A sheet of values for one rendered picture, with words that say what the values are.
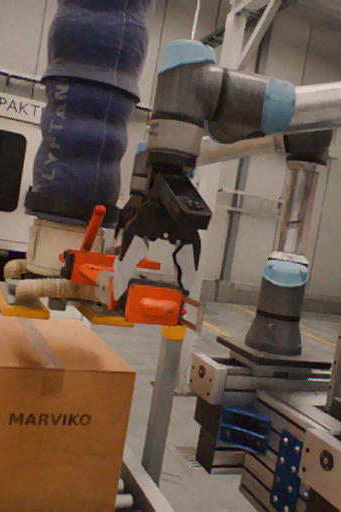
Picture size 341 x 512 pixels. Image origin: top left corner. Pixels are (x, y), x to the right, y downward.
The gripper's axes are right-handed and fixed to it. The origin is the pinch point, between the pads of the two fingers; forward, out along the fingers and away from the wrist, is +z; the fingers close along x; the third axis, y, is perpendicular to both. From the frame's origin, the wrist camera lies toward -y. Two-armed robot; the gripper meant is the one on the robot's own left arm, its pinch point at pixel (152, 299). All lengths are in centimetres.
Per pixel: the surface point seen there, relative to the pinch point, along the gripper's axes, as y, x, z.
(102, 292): 12.9, 3.7, 1.7
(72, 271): 31.8, 4.9, 1.0
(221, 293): 913, -496, 102
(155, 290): -3.6, 1.2, -1.7
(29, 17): 933, -40, -336
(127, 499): 66, -28, 66
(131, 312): -3.6, 4.0, 1.5
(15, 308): 43.7, 12.9, 11.4
